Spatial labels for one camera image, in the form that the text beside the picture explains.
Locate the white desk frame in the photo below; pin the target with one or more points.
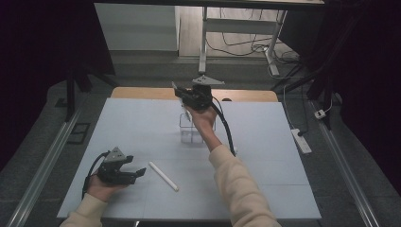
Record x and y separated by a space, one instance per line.
239 25

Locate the person's left hand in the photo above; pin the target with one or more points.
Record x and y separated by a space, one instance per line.
101 189

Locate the white power strip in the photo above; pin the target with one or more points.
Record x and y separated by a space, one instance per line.
301 142

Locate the black tripod stand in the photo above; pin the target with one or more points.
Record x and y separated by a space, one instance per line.
318 78

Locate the clear plastic organizer box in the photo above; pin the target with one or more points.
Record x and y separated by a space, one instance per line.
192 134

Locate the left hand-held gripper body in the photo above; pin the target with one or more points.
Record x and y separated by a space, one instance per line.
112 170

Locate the white plug adapter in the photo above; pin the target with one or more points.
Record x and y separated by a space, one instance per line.
320 114

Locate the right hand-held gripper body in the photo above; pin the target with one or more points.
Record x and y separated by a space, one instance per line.
200 94

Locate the person's right hand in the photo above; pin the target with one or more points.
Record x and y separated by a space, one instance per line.
203 118

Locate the white stick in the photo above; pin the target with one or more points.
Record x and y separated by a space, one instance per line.
164 176

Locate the black metal stand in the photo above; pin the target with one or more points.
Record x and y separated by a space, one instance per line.
70 94

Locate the white cabinet panel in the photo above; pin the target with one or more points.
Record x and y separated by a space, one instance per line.
138 28

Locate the aluminium rail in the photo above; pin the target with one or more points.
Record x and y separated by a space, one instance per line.
44 164
346 170

